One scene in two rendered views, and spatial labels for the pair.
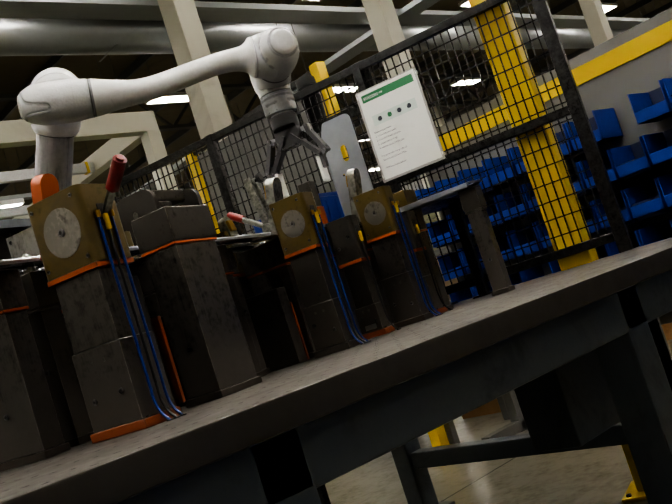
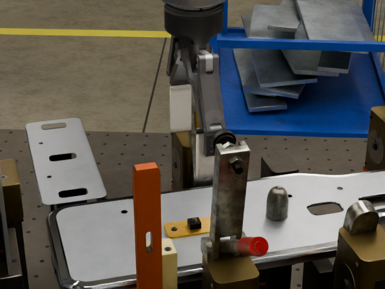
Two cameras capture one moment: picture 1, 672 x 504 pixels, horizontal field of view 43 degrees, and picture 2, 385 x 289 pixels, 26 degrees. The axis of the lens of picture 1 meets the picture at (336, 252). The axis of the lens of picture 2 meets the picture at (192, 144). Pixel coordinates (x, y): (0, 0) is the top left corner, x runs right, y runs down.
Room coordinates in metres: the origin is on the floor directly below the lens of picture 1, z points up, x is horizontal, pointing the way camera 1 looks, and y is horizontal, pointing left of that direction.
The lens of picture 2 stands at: (2.96, 0.76, 1.66)
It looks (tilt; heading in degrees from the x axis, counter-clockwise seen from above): 28 degrees down; 227
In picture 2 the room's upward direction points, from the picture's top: straight up
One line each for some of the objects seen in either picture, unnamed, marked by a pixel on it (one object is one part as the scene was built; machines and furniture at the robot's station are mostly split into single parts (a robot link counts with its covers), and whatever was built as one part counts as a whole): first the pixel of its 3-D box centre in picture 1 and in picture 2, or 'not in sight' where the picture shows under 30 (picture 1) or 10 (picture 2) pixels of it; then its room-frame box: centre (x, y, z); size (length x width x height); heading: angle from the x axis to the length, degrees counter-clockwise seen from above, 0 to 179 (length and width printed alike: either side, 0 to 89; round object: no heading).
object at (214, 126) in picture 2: not in sight; (212, 140); (2.31, 0.10, 1.19); 0.03 x 0.01 x 0.05; 62
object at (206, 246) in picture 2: not in sight; (207, 248); (2.36, 0.14, 1.06); 0.03 x 0.01 x 0.03; 62
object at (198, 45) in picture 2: (287, 131); (193, 35); (2.27, 0.02, 1.29); 0.08 x 0.07 x 0.09; 62
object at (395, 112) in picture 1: (400, 125); not in sight; (2.71, -0.32, 1.30); 0.23 x 0.02 x 0.31; 62
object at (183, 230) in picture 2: not in sight; (194, 224); (2.27, 0.02, 1.01); 0.08 x 0.04 x 0.01; 152
